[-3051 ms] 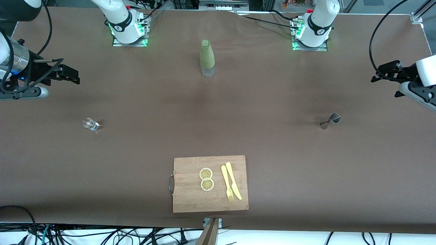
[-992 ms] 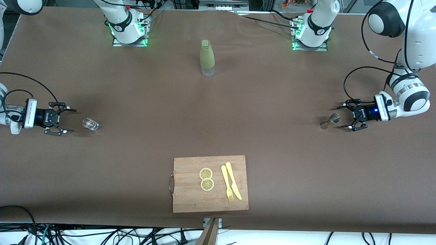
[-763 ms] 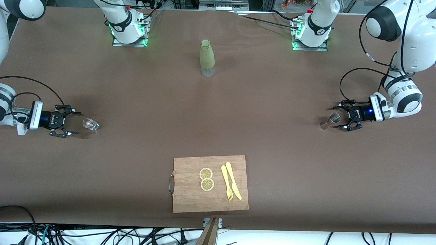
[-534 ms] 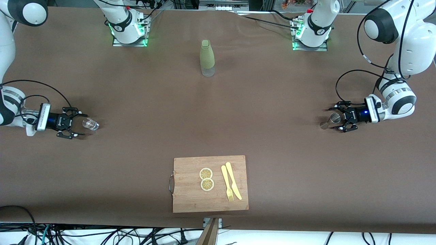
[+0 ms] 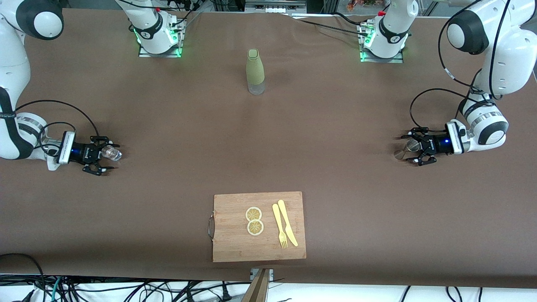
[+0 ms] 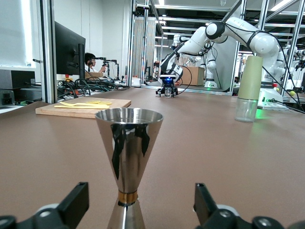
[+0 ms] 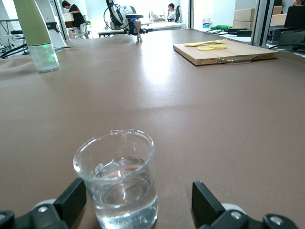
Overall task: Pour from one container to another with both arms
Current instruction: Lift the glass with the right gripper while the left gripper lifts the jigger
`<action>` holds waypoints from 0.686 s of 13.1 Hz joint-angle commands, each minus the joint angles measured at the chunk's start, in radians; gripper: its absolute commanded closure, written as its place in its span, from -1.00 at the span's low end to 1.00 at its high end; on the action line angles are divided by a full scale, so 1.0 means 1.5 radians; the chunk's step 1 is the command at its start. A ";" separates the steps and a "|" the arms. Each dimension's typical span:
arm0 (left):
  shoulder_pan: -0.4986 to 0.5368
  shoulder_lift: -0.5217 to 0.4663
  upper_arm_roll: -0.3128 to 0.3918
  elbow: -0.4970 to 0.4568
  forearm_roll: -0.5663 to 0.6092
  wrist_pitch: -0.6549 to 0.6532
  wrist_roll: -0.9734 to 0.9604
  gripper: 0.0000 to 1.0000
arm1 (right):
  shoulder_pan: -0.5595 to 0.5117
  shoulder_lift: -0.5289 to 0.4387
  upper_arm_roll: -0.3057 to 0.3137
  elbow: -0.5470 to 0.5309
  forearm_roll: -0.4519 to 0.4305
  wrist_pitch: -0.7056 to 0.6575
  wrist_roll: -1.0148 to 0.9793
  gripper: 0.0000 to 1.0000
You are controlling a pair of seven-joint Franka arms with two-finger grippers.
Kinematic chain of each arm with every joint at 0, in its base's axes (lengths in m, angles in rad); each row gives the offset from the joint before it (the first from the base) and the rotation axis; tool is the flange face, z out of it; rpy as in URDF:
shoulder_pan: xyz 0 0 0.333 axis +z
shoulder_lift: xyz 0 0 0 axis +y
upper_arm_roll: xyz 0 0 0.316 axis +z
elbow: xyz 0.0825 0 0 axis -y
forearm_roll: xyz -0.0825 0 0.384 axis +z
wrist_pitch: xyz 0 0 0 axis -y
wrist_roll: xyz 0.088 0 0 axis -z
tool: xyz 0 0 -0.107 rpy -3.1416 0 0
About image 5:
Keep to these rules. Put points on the yellow plastic fork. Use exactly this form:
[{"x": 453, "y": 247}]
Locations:
[{"x": 278, "y": 222}]

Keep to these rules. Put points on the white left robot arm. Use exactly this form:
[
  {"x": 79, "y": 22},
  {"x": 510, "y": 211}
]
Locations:
[{"x": 503, "y": 63}]

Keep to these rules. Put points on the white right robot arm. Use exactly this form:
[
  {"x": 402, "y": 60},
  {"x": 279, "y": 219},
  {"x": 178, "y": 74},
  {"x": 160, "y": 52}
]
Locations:
[{"x": 12, "y": 63}]

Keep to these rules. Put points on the steel jigger measuring cup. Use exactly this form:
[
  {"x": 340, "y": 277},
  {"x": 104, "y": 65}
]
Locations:
[{"x": 409, "y": 147}]

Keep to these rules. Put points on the clear glass shaker cup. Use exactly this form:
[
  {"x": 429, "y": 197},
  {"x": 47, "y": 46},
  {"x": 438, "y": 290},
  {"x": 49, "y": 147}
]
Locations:
[{"x": 112, "y": 154}]

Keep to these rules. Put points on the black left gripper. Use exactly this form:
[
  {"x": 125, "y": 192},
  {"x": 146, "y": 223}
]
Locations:
[{"x": 436, "y": 144}]

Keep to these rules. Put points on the metal bracket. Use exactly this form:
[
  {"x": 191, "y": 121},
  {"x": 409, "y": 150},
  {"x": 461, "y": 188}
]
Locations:
[{"x": 270, "y": 272}]

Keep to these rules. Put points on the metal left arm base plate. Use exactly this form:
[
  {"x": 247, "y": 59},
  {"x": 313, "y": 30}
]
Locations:
[{"x": 398, "y": 58}]

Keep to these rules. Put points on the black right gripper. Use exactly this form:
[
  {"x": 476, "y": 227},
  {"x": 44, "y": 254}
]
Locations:
[{"x": 81, "y": 152}]

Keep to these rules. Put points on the brown table cover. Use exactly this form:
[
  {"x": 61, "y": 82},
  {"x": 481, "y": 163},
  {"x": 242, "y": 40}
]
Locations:
[{"x": 126, "y": 201}]

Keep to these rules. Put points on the green sleeved glass bottle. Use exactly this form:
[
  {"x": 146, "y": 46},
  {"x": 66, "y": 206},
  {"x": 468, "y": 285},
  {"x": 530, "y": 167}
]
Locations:
[{"x": 255, "y": 69}]

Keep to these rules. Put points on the lemon slice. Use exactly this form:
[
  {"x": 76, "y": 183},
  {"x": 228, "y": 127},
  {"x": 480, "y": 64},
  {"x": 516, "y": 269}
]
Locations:
[
  {"x": 255, "y": 227},
  {"x": 253, "y": 214}
]

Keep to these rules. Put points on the wooden cutting board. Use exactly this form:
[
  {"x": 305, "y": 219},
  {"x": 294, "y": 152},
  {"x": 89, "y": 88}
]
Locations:
[{"x": 235, "y": 245}]

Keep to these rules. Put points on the yellow plastic knife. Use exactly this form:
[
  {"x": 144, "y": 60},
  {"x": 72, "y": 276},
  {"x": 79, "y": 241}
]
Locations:
[{"x": 286, "y": 222}]

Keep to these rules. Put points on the wooden post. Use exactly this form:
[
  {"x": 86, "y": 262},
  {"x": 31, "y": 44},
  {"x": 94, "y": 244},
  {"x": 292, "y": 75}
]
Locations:
[{"x": 258, "y": 289}]

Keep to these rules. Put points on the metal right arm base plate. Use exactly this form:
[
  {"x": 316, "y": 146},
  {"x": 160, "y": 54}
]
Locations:
[{"x": 176, "y": 49}]

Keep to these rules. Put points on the aluminium frame profile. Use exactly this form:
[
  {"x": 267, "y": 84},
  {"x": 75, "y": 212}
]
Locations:
[{"x": 518, "y": 16}]

